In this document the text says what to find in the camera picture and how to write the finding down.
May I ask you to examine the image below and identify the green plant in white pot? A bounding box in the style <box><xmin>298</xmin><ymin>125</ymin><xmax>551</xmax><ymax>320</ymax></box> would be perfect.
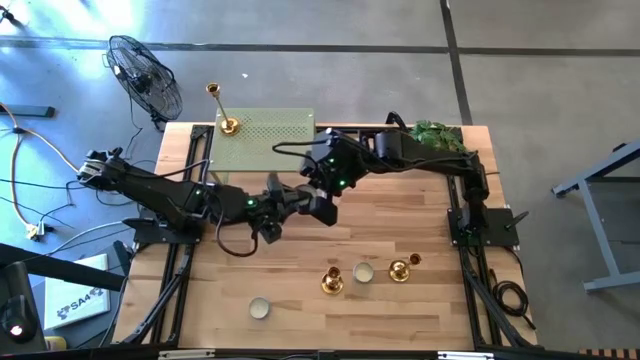
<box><xmin>407</xmin><ymin>119</ymin><xmax>470</xmax><ymax>155</ymax></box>

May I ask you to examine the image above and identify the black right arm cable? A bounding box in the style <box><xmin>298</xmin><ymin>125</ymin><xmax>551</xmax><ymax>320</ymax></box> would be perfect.
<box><xmin>271</xmin><ymin>139</ymin><xmax>329</xmax><ymax>154</ymax></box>

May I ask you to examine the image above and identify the silver metal bracket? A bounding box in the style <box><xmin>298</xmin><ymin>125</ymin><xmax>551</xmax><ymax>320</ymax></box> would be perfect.
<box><xmin>437</xmin><ymin>351</ymin><xmax>495</xmax><ymax>360</ymax></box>
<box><xmin>158</xmin><ymin>349</ymin><xmax>216</xmax><ymax>360</ymax></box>

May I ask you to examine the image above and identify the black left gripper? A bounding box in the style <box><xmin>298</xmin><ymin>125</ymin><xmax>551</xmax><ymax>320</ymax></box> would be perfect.
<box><xmin>252</xmin><ymin>173</ymin><xmax>309</xmax><ymax>246</ymax></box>

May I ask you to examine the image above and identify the orange extension cable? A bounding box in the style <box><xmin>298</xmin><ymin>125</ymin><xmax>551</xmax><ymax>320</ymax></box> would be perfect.
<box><xmin>0</xmin><ymin>102</ymin><xmax>94</xmax><ymax>240</ymax></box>

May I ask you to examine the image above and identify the black floor fan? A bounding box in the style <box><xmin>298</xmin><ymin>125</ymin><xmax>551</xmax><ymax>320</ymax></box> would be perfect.
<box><xmin>104</xmin><ymin>34</ymin><xmax>184</xmax><ymax>132</ymax></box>

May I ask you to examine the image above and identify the blue patterned candle tin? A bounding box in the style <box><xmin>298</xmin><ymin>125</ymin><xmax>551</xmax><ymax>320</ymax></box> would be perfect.
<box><xmin>248</xmin><ymin>296</ymin><xmax>272</xmax><ymax>320</ymax></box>
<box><xmin>352</xmin><ymin>261</ymin><xmax>375</xmax><ymax>284</ymax></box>

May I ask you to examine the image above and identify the green perforated metal shelf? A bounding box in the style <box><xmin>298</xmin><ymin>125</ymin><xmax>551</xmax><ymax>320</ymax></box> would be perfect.
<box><xmin>208</xmin><ymin>107</ymin><xmax>317</xmax><ymax>186</ymax></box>

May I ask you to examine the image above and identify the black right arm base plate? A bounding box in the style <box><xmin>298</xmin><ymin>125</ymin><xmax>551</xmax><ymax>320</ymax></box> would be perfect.
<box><xmin>447</xmin><ymin>207</ymin><xmax>530</xmax><ymax>249</ymax></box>

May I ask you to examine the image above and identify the black floor bar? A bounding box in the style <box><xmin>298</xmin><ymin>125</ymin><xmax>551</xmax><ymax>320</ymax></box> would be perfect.
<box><xmin>0</xmin><ymin>104</ymin><xmax>56</xmax><ymax>119</ymax></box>

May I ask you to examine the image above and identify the grey metal cart frame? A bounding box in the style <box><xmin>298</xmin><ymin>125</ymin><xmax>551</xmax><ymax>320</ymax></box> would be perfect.
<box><xmin>551</xmin><ymin>139</ymin><xmax>640</xmax><ymax>294</ymax></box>

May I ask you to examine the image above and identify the black looped cable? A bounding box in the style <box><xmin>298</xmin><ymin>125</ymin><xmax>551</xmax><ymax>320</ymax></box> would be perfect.
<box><xmin>384</xmin><ymin>110</ymin><xmax>410</xmax><ymax>134</ymax></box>

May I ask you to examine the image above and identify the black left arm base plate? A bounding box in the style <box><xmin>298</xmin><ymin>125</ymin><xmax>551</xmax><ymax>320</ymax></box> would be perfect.
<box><xmin>123</xmin><ymin>217</ymin><xmax>204</xmax><ymax>246</ymax></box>

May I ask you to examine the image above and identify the black boom bar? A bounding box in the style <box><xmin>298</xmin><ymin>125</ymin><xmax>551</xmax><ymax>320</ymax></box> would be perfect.
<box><xmin>0</xmin><ymin>242</ymin><xmax>126</xmax><ymax>292</ymax></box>

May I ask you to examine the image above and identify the black stand with indicator light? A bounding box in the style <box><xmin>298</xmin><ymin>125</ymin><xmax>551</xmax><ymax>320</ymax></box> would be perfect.
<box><xmin>0</xmin><ymin>262</ymin><xmax>47</xmax><ymax>354</ymax></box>

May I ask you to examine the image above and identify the white SA4 labelled box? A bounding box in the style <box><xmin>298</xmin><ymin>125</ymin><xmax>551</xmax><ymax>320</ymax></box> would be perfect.
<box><xmin>43</xmin><ymin>253</ymin><xmax>112</xmax><ymax>331</ymax></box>

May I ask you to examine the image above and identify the gold candlestick holder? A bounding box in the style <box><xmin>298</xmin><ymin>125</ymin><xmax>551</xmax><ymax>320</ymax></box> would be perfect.
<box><xmin>320</xmin><ymin>266</ymin><xmax>345</xmax><ymax>296</ymax></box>
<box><xmin>388</xmin><ymin>252</ymin><xmax>423</xmax><ymax>284</ymax></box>
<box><xmin>205</xmin><ymin>82</ymin><xmax>242</xmax><ymax>137</ymax></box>

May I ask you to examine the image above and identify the black coiled cable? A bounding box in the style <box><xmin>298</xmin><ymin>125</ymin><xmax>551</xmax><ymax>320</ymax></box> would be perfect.
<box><xmin>491</xmin><ymin>267</ymin><xmax>537</xmax><ymax>331</ymax></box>

